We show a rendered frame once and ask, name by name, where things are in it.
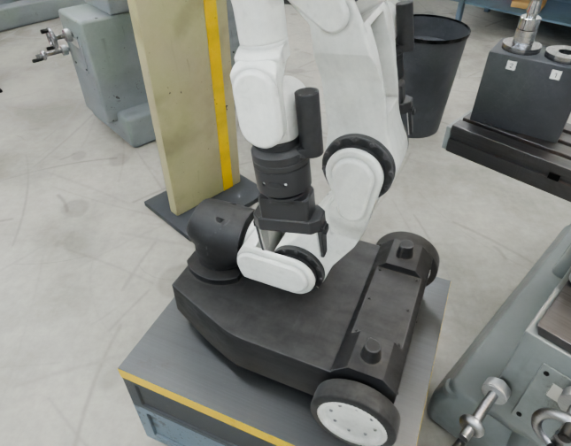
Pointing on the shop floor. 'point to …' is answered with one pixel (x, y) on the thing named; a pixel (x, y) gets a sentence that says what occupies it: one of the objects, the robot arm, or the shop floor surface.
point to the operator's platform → (253, 388)
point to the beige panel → (190, 104)
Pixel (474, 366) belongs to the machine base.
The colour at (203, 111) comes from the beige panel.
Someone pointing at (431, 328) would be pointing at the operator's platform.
